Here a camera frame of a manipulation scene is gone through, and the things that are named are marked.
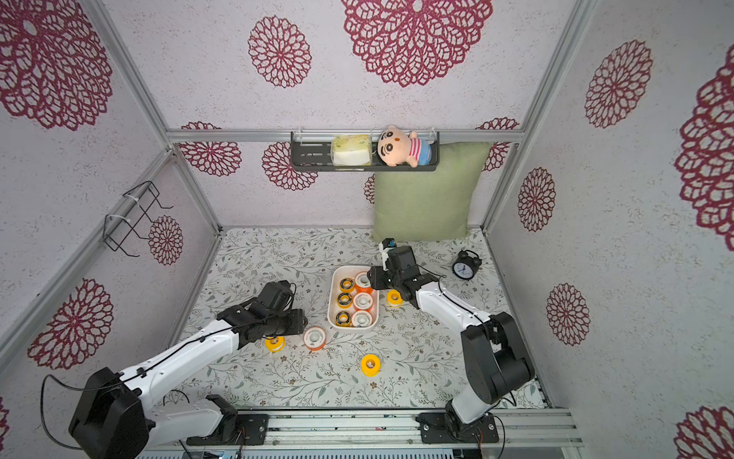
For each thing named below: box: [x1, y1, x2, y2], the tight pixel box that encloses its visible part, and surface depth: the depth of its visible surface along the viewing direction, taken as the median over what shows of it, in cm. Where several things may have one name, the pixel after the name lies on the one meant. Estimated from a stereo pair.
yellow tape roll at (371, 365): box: [360, 353, 382, 378], surface depth 85 cm
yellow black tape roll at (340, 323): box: [334, 310, 352, 328], surface depth 94 cm
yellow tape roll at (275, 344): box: [264, 335, 286, 353], surface depth 89 cm
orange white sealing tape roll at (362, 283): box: [353, 271, 374, 295], surface depth 101 cm
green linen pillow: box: [372, 141, 493, 242], surface depth 100 cm
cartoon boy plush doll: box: [377, 124, 433, 169], surface depth 88 cm
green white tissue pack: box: [330, 133, 372, 167], surface depth 92 cm
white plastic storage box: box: [326, 265, 380, 330], surface depth 99 cm
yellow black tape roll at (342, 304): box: [336, 292, 353, 309], surface depth 99 cm
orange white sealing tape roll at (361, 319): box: [351, 310, 372, 328], surface depth 94 cm
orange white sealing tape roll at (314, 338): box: [302, 326, 327, 351], surface depth 89 cm
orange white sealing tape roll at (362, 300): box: [352, 291, 373, 310], surface depth 99 cm
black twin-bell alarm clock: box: [452, 249, 483, 281], surface depth 102 cm
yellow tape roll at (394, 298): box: [386, 288, 405, 308], surface depth 99 cm
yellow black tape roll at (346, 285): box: [339, 277, 355, 293], surface depth 103 cm
